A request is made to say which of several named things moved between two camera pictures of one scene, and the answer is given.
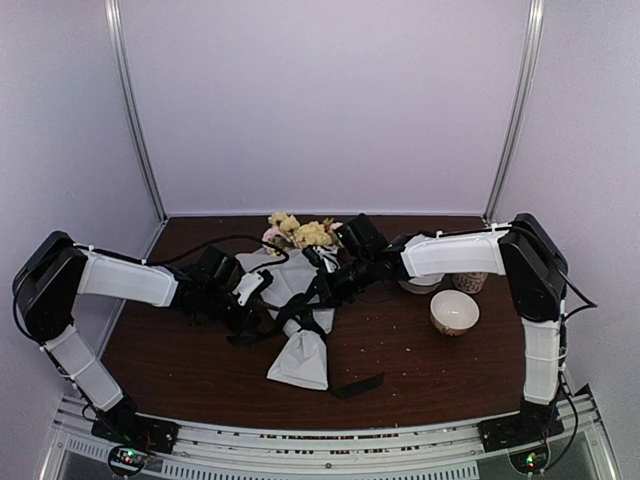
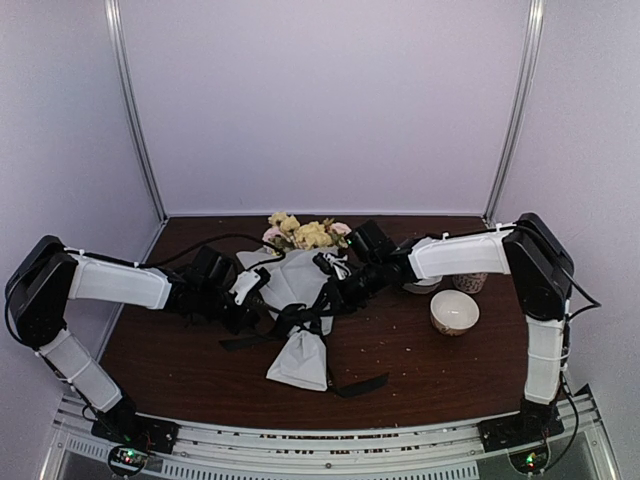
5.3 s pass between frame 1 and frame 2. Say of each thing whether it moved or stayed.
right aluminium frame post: stayed
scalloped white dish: stayed
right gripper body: moved
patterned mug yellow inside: stayed
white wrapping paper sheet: moved
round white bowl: stayed
